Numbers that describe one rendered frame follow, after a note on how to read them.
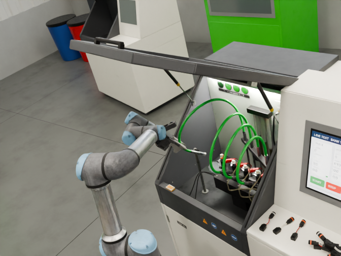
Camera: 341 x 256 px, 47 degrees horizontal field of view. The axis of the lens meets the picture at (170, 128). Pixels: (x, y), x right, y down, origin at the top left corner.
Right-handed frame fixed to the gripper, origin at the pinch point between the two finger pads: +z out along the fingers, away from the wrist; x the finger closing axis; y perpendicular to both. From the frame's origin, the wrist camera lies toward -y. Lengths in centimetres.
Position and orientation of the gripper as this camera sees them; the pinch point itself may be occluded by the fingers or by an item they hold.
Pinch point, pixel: (185, 146)
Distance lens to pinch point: 216.9
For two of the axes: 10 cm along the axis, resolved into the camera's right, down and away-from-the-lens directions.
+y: -5.4, 8.1, 2.4
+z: 8.4, 5.1, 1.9
